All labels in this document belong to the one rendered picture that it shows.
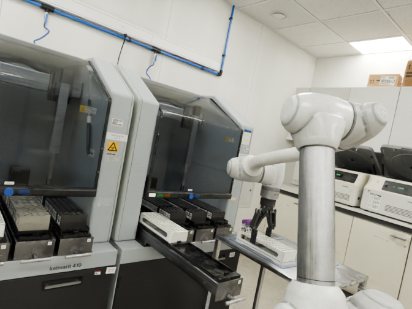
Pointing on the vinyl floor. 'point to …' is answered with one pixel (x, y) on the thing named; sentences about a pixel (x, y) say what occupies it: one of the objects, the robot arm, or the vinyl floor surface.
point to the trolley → (344, 273)
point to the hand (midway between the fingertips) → (260, 238)
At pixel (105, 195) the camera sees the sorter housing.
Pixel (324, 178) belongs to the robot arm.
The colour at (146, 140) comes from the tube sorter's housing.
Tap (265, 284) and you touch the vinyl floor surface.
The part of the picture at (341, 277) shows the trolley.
